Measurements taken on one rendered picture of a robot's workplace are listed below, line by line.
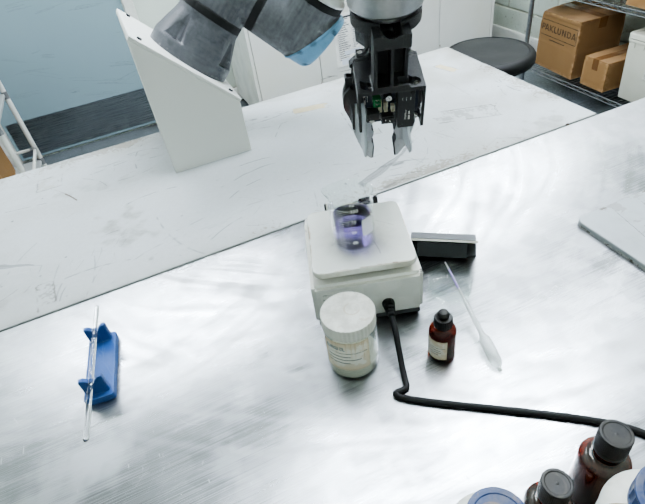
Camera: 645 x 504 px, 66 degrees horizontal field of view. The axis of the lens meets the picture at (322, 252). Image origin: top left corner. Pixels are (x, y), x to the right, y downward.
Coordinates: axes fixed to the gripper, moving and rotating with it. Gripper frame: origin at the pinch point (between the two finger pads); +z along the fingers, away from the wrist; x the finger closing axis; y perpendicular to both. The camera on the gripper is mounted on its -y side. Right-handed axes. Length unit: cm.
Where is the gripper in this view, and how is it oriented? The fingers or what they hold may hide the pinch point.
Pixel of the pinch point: (382, 143)
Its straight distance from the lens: 68.2
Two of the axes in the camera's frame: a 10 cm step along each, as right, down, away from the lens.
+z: 1.0, 5.7, 8.1
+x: 9.9, -1.1, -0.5
